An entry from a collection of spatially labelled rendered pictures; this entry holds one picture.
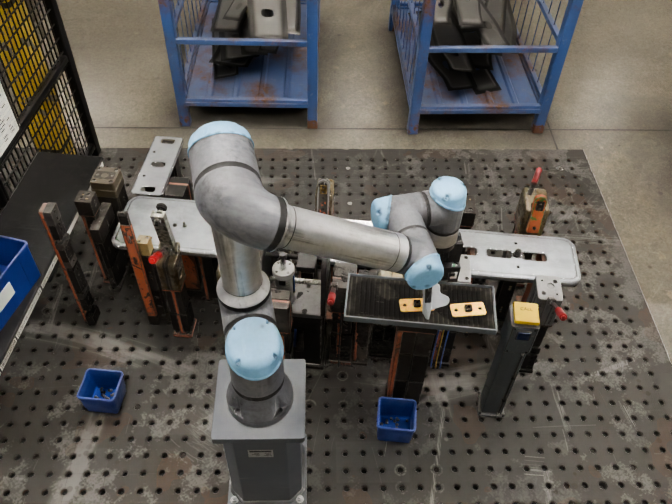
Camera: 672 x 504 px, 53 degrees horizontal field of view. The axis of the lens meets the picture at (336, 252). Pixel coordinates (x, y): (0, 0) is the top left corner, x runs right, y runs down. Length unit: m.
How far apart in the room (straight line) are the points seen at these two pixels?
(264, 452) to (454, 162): 1.57
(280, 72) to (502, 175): 1.87
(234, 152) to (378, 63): 3.50
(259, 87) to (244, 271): 2.78
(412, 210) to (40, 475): 1.26
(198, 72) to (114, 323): 2.29
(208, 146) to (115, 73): 3.50
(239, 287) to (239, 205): 0.35
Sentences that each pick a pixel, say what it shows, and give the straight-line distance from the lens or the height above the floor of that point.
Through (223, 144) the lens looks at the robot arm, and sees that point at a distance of 1.18.
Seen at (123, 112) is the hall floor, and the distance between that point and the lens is 4.31.
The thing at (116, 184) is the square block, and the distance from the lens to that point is 2.22.
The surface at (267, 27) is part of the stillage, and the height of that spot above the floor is 0.50.
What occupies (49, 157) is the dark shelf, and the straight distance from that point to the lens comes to 2.40.
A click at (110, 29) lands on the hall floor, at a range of 5.13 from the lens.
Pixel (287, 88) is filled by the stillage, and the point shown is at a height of 0.17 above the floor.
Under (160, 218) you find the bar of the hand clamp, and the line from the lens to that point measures 1.83.
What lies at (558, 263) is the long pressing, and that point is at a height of 1.00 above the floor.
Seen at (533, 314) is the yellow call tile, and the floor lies 1.16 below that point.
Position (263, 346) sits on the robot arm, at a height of 1.33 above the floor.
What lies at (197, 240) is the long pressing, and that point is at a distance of 2.05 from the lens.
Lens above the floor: 2.48
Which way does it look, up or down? 48 degrees down
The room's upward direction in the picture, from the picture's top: 2 degrees clockwise
